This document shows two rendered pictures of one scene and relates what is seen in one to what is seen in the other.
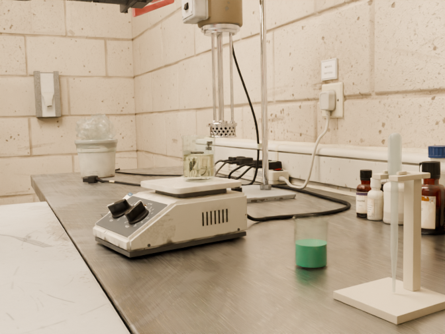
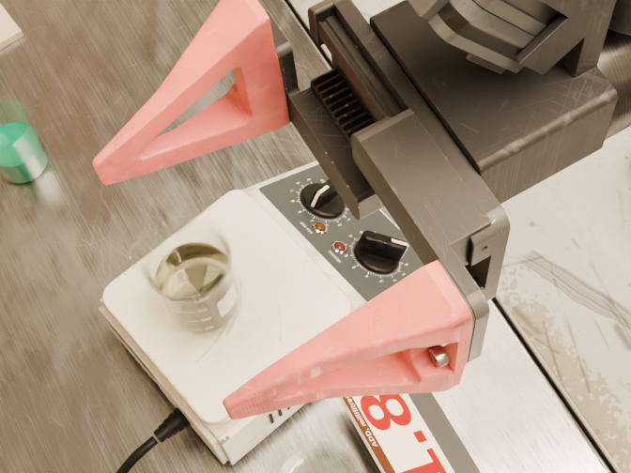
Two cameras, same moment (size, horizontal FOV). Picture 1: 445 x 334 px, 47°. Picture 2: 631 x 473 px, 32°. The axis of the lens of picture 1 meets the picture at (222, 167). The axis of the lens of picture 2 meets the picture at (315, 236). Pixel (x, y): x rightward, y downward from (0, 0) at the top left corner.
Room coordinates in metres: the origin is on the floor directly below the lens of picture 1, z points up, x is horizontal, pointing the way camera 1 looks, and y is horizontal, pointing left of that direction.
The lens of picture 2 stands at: (1.06, 0.12, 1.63)
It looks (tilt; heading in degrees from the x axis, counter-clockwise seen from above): 65 degrees down; 181
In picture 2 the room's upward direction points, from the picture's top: 8 degrees counter-clockwise
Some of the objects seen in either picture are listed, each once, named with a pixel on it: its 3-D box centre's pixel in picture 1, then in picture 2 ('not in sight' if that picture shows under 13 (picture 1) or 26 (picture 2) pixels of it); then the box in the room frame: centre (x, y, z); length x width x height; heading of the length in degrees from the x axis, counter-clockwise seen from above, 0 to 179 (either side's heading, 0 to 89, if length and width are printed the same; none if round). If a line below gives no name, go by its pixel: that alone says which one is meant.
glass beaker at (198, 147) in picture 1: (200, 157); (190, 279); (0.79, 0.03, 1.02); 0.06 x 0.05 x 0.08; 79
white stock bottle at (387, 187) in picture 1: (397, 197); not in sight; (0.86, -0.29, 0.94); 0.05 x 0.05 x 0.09
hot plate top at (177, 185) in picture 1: (190, 183); (226, 302); (0.79, 0.05, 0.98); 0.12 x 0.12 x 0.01; 35
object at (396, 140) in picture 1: (397, 156); not in sight; (0.48, -0.17, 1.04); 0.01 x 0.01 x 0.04; 31
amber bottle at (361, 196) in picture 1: (365, 193); not in sight; (0.93, -0.26, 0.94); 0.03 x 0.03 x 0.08
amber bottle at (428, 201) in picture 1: (430, 197); not in sight; (0.78, -0.32, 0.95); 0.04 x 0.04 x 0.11
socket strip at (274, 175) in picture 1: (248, 170); not in sight; (1.57, -0.08, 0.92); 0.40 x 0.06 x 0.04; 23
